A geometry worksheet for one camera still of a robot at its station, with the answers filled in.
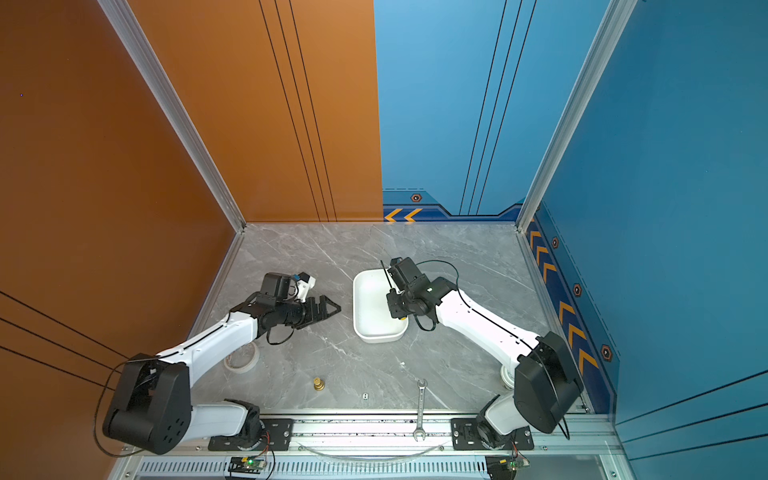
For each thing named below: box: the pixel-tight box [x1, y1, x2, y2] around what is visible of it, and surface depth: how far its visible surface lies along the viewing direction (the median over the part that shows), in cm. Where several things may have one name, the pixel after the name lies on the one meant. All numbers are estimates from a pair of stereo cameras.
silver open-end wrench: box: [413, 379, 428, 442], surface depth 79 cm
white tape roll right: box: [500, 365, 515, 391], surface depth 77 cm
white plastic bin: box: [352, 268, 409, 343], surface depth 94 cm
